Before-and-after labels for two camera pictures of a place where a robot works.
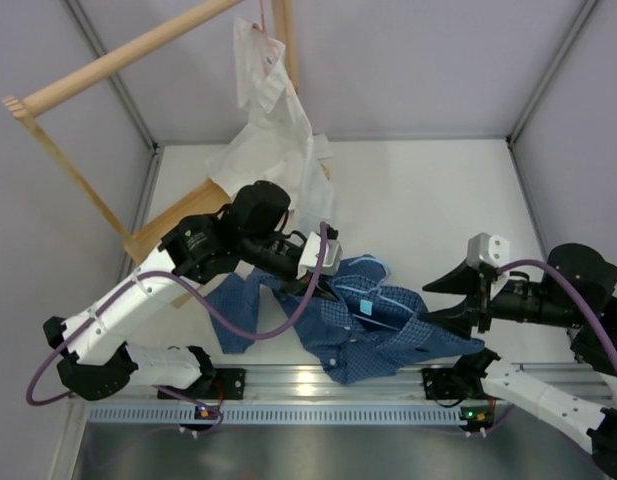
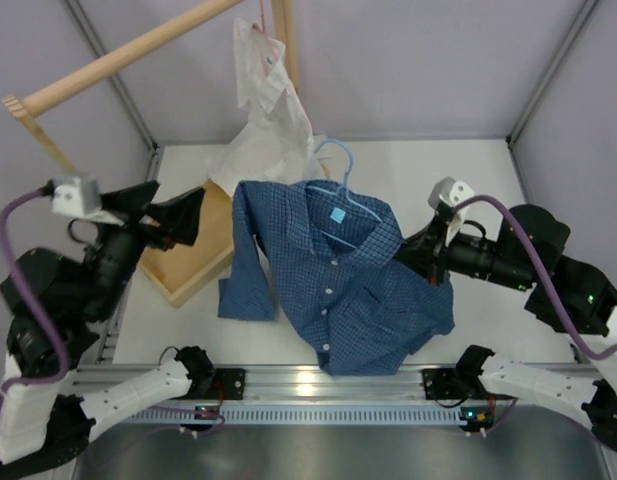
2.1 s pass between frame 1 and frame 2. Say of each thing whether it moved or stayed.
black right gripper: moved
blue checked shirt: moved
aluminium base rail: stayed
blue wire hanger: moved
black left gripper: moved
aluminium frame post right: stayed
